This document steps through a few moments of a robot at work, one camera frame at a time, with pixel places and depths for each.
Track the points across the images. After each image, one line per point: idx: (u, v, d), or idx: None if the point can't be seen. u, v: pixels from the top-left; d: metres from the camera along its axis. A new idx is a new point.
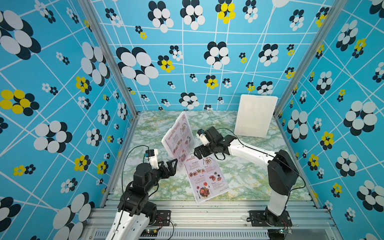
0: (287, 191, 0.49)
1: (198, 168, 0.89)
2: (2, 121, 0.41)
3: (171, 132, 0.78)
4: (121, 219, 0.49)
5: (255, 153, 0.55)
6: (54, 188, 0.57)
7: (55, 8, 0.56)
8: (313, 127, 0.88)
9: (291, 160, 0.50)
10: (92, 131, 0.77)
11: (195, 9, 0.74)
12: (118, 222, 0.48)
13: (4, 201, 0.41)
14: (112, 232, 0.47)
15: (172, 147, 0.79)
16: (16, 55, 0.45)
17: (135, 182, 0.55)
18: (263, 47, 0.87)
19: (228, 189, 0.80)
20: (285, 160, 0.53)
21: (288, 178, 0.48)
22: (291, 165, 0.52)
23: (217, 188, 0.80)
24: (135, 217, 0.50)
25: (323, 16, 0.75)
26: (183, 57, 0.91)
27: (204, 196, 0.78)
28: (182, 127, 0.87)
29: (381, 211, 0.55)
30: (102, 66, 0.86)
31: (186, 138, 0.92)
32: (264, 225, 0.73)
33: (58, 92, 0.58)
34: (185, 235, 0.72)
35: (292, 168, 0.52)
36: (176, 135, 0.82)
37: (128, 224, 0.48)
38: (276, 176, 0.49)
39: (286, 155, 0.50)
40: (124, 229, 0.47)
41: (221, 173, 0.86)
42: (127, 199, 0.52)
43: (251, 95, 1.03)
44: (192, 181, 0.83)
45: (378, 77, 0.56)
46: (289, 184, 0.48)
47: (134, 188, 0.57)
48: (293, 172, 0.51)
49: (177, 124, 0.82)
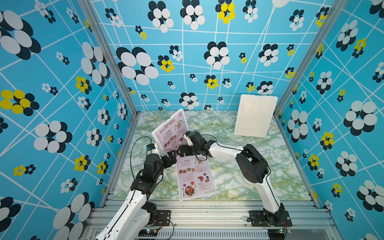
0: (257, 179, 0.56)
1: (188, 166, 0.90)
2: (2, 121, 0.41)
3: (164, 127, 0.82)
4: (133, 196, 0.53)
5: (229, 149, 0.65)
6: (54, 188, 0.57)
7: (55, 8, 0.56)
8: (313, 127, 0.88)
9: (257, 151, 0.59)
10: (92, 131, 0.77)
11: (195, 9, 0.74)
12: (130, 198, 0.53)
13: (4, 201, 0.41)
14: (124, 206, 0.50)
15: (163, 141, 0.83)
16: (16, 55, 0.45)
17: (146, 170, 0.61)
18: (263, 47, 0.87)
19: (213, 191, 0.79)
20: (251, 152, 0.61)
21: (257, 166, 0.57)
22: (257, 155, 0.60)
23: (203, 190, 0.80)
24: (143, 200, 0.55)
25: (323, 16, 0.75)
26: (183, 57, 0.91)
27: (188, 195, 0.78)
28: (178, 124, 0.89)
29: (380, 211, 0.55)
30: (102, 66, 0.86)
31: (182, 135, 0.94)
32: (264, 225, 0.73)
33: (58, 92, 0.58)
34: (185, 235, 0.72)
35: (259, 157, 0.60)
36: (169, 131, 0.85)
37: (140, 200, 0.53)
38: (243, 164, 0.57)
39: (251, 147, 0.59)
40: (136, 204, 0.51)
41: (210, 175, 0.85)
42: (138, 182, 0.58)
43: (251, 95, 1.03)
44: (180, 178, 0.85)
45: (378, 77, 0.56)
46: (258, 173, 0.56)
47: (144, 175, 0.63)
48: (260, 161, 0.59)
49: (171, 120, 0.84)
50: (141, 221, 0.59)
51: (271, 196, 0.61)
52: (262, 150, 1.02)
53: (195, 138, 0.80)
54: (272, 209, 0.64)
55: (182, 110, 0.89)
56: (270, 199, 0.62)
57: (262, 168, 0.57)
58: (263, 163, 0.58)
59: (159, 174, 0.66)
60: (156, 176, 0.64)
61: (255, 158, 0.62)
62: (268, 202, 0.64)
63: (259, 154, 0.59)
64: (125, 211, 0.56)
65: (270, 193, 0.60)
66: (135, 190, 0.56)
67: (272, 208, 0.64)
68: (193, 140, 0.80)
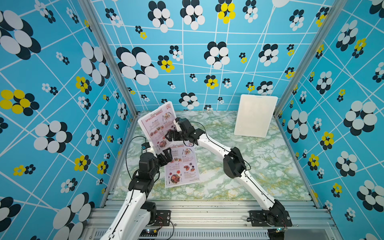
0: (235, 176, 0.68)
1: (175, 156, 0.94)
2: (2, 121, 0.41)
3: (150, 116, 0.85)
4: (133, 196, 0.53)
5: (216, 146, 0.72)
6: (54, 188, 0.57)
7: (55, 8, 0.56)
8: (313, 127, 0.88)
9: (238, 153, 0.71)
10: (92, 131, 0.77)
11: (195, 9, 0.74)
12: (130, 198, 0.53)
13: (4, 201, 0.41)
14: (124, 206, 0.50)
15: (149, 130, 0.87)
16: (16, 55, 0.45)
17: (142, 169, 0.61)
18: (263, 47, 0.87)
19: (197, 180, 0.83)
20: (234, 152, 0.72)
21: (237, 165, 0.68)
22: (238, 156, 0.72)
23: (187, 178, 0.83)
24: (143, 199, 0.55)
25: (323, 16, 0.75)
26: (183, 57, 0.91)
27: (173, 182, 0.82)
28: (166, 115, 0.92)
29: (381, 211, 0.55)
30: (102, 66, 0.84)
31: (170, 126, 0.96)
32: (264, 225, 0.73)
33: (58, 92, 0.58)
34: (185, 235, 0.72)
35: (239, 158, 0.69)
36: (156, 120, 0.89)
37: (140, 198, 0.53)
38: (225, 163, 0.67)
39: (236, 149, 0.68)
40: (136, 203, 0.52)
41: (196, 165, 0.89)
42: (136, 182, 0.58)
43: (251, 95, 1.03)
44: (166, 167, 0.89)
45: (378, 77, 0.56)
46: (236, 171, 0.68)
47: (141, 175, 0.63)
48: (240, 162, 0.71)
49: (159, 111, 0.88)
50: (143, 220, 0.60)
51: (258, 191, 0.68)
52: (262, 150, 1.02)
53: (184, 125, 0.83)
54: (266, 206, 0.67)
55: (170, 102, 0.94)
56: (260, 195, 0.67)
57: (241, 168, 0.70)
58: (242, 163, 0.70)
59: (155, 172, 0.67)
60: (153, 174, 0.65)
61: (237, 158, 0.73)
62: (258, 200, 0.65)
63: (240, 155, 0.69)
64: (126, 211, 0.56)
65: (255, 188, 0.68)
66: (134, 189, 0.56)
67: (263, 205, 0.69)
68: (183, 127, 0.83)
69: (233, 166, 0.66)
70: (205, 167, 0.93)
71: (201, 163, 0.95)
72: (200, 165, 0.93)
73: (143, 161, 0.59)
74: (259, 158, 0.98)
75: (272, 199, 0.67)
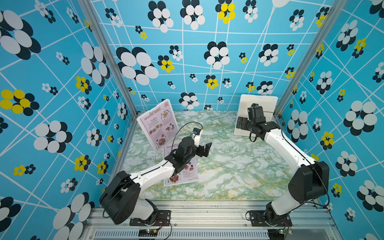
0: (304, 199, 0.46)
1: None
2: (2, 121, 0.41)
3: (149, 114, 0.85)
4: (165, 164, 0.58)
5: (293, 151, 0.51)
6: (55, 188, 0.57)
7: (55, 8, 0.56)
8: (313, 127, 0.88)
9: (328, 177, 0.45)
10: (92, 131, 0.77)
11: (195, 9, 0.74)
12: (163, 164, 0.58)
13: (4, 201, 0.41)
14: (156, 166, 0.55)
15: (148, 128, 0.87)
16: (16, 55, 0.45)
17: (179, 151, 0.65)
18: (263, 47, 0.87)
19: (196, 179, 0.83)
20: (321, 172, 0.47)
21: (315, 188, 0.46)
22: (324, 179, 0.47)
23: (186, 177, 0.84)
24: (170, 174, 0.60)
25: (323, 16, 0.75)
26: (183, 57, 0.91)
27: (172, 181, 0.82)
28: (164, 113, 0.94)
29: (380, 211, 0.55)
30: (102, 66, 0.84)
31: (168, 124, 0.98)
32: (264, 225, 0.73)
33: (58, 92, 0.58)
34: (185, 235, 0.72)
35: (323, 182, 0.47)
36: (154, 119, 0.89)
37: (168, 169, 0.57)
38: (302, 180, 0.45)
39: (327, 170, 0.45)
40: (166, 170, 0.56)
41: (195, 164, 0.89)
42: (172, 156, 0.64)
43: (251, 95, 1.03)
44: None
45: (378, 77, 0.56)
46: (310, 195, 0.45)
47: (177, 154, 0.68)
48: (321, 186, 0.47)
49: (157, 109, 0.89)
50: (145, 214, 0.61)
51: (289, 208, 0.57)
52: (262, 150, 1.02)
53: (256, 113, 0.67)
54: (278, 212, 0.64)
55: (169, 100, 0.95)
56: (285, 209, 0.60)
57: (317, 192, 0.46)
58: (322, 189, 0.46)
59: (189, 158, 0.68)
60: (185, 161, 0.66)
61: (317, 179, 0.48)
62: (281, 207, 0.62)
63: (326, 181, 0.45)
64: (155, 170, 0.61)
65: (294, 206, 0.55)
66: (167, 161, 0.60)
67: (282, 212, 0.62)
68: (252, 115, 0.69)
69: (309, 187, 0.45)
70: (205, 167, 0.93)
71: (201, 163, 0.95)
72: (200, 165, 0.93)
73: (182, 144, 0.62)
74: (259, 158, 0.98)
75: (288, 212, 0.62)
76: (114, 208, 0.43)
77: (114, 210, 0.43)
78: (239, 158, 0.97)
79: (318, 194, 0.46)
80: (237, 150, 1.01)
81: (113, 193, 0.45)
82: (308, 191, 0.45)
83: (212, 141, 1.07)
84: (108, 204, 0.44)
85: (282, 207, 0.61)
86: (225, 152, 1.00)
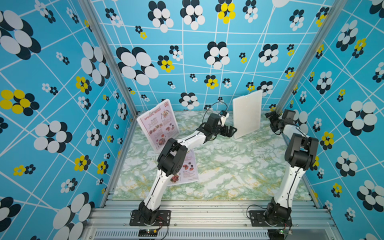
0: (289, 157, 0.64)
1: None
2: (2, 121, 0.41)
3: (149, 114, 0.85)
4: (198, 133, 0.72)
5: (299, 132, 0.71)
6: (55, 188, 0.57)
7: (55, 8, 0.56)
8: (313, 127, 0.88)
9: (316, 150, 0.60)
10: (92, 131, 0.77)
11: (195, 9, 0.74)
12: (197, 133, 0.72)
13: (4, 201, 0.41)
14: (192, 135, 0.70)
15: (148, 128, 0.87)
16: (16, 55, 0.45)
17: (209, 123, 0.80)
18: (263, 47, 0.87)
19: (196, 179, 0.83)
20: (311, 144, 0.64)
21: (301, 153, 0.61)
22: (312, 150, 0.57)
23: (186, 177, 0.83)
24: (202, 140, 0.74)
25: (323, 16, 0.75)
26: (183, 57, 0.91)
27: (172, 181, 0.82)
28: (164, 113, 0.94)
29: (380, 211, 0.55)
30: (102, 66, 0.86)
31: (168, 124, 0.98)
32: (264, 225, 0.73)
33: (58, 92, 0.58)
34: (185, 235, 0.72)
35: (310, 153, 0.61)
36: (155, 119, 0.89)
37: (201, 139, 0.72)
38: (292, 141, 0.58)
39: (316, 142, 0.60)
40: (198, 137, 0.70)
41: (195, 164, 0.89)
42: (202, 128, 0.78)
43: (241, 96, 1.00)
44: None
45: (378, 77, 0.56)
46: (296, 157, 0.61)
47: (206, 126, 0.82)
48: (307, 156, 0.60)
49: (157, 109, 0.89)
50: (152, 204, 0.65)
51: (287, 189, 0.64)
52: (262, 150, 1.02)
53: (286, 115, 0.88)
54: (276, 200, 0.68)
55: (168, 100, 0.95)
56: (283, 191, 0.66)
57: (303, 159, 0.61)
58: (309, 159, 0.60)
59: (215, 132, 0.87)
60: (213, 131, 0.81)
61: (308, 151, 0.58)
62: (279, 192, 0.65)
63: (315, 153, 0.60)
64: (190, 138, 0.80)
65: (290, 186, 0.64)
66: (200, 131, 0.75)
67: (281, 200, 0.66)
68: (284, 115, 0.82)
69: (297, 148, 0.61)
70: (205, 167, 0.93)
71: (201, 163, 0.95)
72: (200, 165, 0.93)
73: (212, 117, 0.77)
74: (259, 158, 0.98)
75: (288, 204, 0.65)
76: (169, 164, 0.60)
77: (170, 165, 0.60)
78: (239, 158, 0.97)
79: (305, 162, 0.61)
80: (237, 150, 1.01)
81: (167, 153, 0.61)
82: (295, 151, 0.61)
83: (212, 140, 1.07)
84: (165, 161, 0.61)
85: (281, 191, 0.68)
86: (225, 153, 1.00)
